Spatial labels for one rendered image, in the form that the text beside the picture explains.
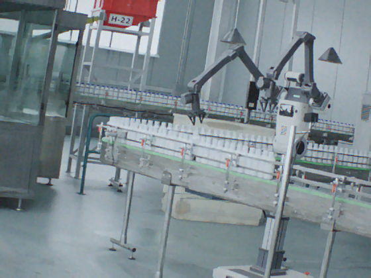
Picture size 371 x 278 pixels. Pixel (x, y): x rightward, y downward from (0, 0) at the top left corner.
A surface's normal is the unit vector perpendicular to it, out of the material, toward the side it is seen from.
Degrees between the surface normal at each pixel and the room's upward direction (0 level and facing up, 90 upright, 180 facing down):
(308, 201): 90
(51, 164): 90
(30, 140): 90
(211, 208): 88
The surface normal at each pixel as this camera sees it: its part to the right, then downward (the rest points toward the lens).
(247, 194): -0.78, -0.08
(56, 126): 0.61, 0.14
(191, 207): 0.34, 0.10
